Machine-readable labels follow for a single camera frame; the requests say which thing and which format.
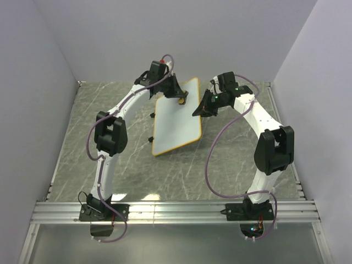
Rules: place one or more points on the yellow black eraser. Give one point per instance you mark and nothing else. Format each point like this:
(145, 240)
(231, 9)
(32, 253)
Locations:
(182, 101)

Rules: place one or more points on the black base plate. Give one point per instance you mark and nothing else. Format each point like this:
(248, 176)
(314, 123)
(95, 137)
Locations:
(247, 212)
(121, 211)

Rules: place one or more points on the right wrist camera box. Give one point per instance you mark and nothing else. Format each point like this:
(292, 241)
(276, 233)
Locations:
(226, 81)

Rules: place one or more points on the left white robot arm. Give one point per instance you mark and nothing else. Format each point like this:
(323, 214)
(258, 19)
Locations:
(108, 137)

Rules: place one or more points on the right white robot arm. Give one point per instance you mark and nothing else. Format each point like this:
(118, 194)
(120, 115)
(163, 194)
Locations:
(274, 150)

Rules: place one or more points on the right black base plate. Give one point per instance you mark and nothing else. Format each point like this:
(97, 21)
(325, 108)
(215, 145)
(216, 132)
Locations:
(247, 212)

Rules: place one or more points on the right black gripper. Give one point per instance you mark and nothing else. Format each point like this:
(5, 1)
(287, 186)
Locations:
(204, 106)

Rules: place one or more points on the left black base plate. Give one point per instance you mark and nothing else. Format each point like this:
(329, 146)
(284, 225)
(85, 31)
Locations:
(121, 211)

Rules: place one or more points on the yellow framed whiteboard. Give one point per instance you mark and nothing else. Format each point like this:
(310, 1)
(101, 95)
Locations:
(174, 123)

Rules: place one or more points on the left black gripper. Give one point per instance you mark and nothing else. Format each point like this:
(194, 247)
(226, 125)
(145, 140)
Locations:
(176, 91)

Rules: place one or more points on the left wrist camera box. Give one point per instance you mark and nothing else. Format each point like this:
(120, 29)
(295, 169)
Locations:
(157, 71)

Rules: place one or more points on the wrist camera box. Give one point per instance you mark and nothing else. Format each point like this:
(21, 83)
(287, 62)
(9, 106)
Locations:
(157, 71)
(226, 81)

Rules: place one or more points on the aluminium front rail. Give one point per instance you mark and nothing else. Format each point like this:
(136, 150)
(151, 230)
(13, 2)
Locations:
(154, 212)

